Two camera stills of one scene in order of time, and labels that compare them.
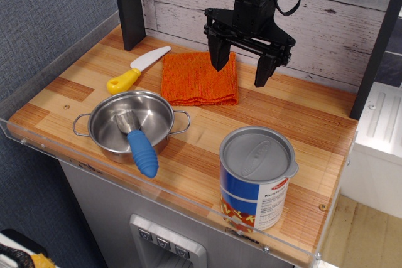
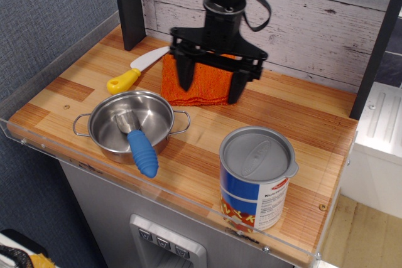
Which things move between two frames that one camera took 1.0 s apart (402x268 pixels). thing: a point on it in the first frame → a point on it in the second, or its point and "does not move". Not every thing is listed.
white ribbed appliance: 372,172 does not move
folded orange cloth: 189,79 does not move
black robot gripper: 252,24 → 219,44
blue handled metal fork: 129,122 does not move
